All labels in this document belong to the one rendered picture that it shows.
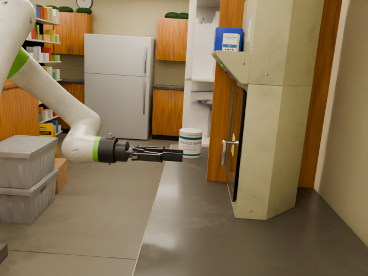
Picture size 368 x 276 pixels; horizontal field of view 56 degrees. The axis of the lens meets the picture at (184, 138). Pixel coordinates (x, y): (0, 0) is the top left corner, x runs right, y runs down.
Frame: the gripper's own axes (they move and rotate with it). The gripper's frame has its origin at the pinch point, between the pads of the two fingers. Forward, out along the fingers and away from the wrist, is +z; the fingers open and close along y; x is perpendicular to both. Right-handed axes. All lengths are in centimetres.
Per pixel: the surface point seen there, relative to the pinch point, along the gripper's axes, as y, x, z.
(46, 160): 182, 67, -126
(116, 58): 483, -23, -131
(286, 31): -5, -44, 33
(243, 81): -5.3, -28.1, 21.4
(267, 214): -5.3, 17.5, 34.7
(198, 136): 67, 8, 10
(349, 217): 2, 19, 67
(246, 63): -5.2, -33.6, 21.6
